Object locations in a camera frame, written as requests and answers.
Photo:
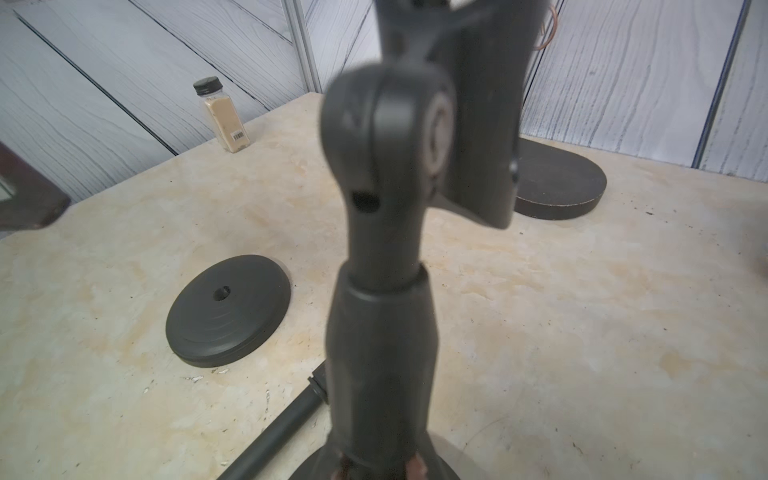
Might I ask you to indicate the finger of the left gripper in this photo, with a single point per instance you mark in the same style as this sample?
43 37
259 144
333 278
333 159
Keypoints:
35 202

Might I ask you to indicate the spice jar black lid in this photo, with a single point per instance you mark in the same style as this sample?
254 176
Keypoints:
223 116

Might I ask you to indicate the dark oval stand base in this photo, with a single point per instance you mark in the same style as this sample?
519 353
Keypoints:
557 184

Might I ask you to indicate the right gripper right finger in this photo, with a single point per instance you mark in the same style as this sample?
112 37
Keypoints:
416 468

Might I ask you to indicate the black round stand base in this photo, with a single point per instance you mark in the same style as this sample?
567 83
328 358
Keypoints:
323 462

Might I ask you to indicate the black microphone stand pole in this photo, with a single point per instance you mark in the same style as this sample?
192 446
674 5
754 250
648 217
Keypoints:
433 124

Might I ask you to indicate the spare black microphone pole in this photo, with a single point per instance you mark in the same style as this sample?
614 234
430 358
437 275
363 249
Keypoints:
252 461

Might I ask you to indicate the aluminium left corner post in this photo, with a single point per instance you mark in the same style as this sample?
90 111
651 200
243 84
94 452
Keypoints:
296 20

